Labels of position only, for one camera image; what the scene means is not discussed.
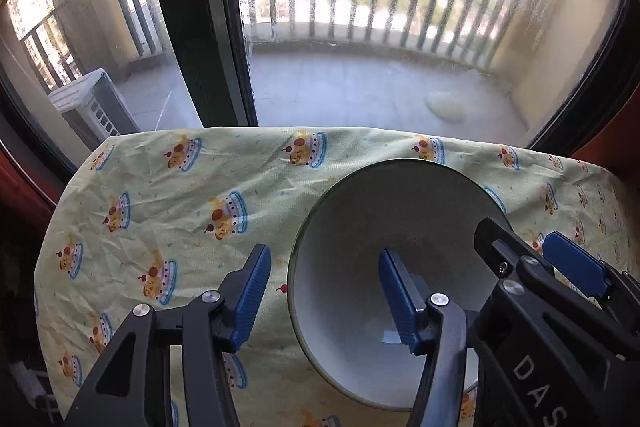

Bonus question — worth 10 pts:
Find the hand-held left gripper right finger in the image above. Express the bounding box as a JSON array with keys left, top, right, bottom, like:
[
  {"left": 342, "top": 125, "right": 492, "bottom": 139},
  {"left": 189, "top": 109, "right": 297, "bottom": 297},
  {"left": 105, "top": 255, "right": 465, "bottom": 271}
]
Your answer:
[{"left": 378, "top": 248, "right": 482, "bottom": 427}]

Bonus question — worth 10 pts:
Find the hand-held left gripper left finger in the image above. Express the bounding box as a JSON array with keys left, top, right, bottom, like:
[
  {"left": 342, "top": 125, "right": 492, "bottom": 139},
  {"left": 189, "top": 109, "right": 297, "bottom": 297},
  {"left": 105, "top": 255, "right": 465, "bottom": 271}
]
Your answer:
[{"left": 64, "top": 243, "right": 272, "bottom": 427}]

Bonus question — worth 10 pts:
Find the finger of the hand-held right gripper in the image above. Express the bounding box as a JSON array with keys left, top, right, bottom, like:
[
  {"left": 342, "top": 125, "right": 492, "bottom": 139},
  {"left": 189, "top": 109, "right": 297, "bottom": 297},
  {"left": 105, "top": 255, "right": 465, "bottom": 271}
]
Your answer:
[
  {"left": 473, "top": 217, "right": 553, "bottom": 280},
  {"left": 542, "top": 231, "right": 640, "bottom": 308}
]

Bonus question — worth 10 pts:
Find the large floral print bowl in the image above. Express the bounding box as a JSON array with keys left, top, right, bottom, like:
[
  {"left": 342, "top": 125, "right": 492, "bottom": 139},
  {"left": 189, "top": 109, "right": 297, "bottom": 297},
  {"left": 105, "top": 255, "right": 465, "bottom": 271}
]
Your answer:
[{"left": 287, "top": 159, "right": 512, "bottom": 410}]

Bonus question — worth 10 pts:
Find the orange curtain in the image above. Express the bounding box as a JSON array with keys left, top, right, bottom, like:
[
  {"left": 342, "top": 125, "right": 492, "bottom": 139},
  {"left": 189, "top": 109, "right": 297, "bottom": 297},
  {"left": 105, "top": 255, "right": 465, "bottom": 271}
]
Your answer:
[
  {"left": 570, "top": 127, "right": 640, "bottom": 180},
  {"left": 0, "top": 141, "right": 67, "bottom": 219}
]

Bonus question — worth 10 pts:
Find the white lump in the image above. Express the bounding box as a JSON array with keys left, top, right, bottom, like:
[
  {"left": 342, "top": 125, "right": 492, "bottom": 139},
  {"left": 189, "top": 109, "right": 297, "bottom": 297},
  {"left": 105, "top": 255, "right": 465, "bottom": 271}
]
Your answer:
[{"left": 425, "top": 90, "right": 469, "bottom": 124}]

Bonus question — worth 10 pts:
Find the yellow cake print tablecloth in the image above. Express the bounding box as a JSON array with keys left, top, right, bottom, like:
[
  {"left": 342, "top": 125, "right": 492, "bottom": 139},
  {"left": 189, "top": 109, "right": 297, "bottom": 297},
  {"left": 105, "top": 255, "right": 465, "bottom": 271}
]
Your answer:
[{"left": 32, "top": 127, "right": 640, "bottom": 427}]

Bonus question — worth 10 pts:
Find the outdoor air conditioner unit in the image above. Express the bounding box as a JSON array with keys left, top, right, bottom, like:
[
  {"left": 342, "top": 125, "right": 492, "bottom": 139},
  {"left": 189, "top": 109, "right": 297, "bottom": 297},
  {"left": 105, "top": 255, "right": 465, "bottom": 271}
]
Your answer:
[{"left": 47, "top": 68, "right": 142, "bottom": 152}]

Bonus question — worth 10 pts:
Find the dark metal balcony railing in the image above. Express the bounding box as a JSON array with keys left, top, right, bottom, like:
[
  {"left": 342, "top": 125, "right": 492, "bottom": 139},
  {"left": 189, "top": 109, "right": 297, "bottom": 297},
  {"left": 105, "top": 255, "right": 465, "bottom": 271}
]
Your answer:
[{"left": 20, "top": 0, "right": 167, "bottom": 94}]

